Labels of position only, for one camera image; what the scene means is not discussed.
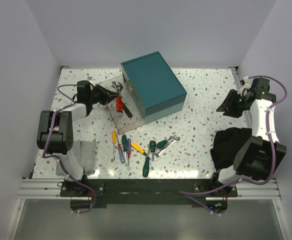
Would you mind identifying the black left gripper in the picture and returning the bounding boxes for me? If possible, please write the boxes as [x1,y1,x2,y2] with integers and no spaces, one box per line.
[88,83,119,106]

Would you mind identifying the black handled adjustable wrench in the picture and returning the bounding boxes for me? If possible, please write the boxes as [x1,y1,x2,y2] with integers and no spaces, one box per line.
[112,81,133,118]

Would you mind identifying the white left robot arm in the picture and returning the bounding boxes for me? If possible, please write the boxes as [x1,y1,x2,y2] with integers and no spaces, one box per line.
[37,80,119,196]

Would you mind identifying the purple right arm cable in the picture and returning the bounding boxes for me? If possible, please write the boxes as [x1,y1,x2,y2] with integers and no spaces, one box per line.
[179,74,287,216]

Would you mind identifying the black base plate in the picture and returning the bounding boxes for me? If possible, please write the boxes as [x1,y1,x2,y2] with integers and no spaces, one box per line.
[59,176,238,209]

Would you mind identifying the aluminium frame rail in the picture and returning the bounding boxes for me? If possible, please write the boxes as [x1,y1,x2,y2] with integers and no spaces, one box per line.
[17,179,63,200]

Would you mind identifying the grey cloth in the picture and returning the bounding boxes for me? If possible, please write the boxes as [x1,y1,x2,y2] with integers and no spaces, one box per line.
[55,140,97,180]

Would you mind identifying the clear plastic drawer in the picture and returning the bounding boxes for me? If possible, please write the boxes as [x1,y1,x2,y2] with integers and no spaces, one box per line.
[99,75,145,134]

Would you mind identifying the dark green screwdriver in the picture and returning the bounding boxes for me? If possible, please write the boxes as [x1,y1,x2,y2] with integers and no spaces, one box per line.
[121,134,127,152]

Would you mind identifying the yellow handled screwdriver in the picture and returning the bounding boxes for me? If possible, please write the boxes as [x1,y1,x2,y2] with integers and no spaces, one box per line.
[112,130,116,161]

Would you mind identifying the yellow black screwdriver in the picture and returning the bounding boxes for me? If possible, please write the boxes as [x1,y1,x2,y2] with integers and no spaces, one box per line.
[131,142,147,156]

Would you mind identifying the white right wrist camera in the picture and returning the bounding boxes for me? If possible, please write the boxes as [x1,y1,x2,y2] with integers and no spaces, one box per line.
[237,76,251,96]

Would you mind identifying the small green hook tool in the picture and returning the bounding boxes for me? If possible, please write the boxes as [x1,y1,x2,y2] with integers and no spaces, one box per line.
[157,139,168,149]

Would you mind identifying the stubby green screwdriver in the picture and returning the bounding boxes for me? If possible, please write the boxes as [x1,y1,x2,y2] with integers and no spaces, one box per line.
[148,140,156,156]

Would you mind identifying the silver end spanner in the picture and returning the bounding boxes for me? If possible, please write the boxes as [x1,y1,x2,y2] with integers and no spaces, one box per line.
[152,136,180,161]

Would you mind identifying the teal drawer box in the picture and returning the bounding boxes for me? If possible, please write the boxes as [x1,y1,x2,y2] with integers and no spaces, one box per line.
[121,51,187,124]

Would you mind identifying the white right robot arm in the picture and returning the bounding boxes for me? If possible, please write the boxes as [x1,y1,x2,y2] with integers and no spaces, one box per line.
[208,75,286,197]

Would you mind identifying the black cloth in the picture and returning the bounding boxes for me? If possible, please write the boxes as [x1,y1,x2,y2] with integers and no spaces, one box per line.
[210,127,252,171]

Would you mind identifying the red handled adjustable wrench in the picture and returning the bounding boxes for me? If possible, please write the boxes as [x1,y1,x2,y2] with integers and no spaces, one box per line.
[115,82,123,117]

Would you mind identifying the small red screwdriver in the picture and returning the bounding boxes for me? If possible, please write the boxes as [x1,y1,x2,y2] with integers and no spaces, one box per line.
[118,143,125,164]

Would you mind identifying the long green handled screwdriver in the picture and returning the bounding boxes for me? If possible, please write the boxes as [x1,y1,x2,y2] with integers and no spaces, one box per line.
[142,156,151,177]

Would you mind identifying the blue handled screwdriver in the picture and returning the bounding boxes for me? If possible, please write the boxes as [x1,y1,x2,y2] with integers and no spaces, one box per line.
[126,138,131,170]

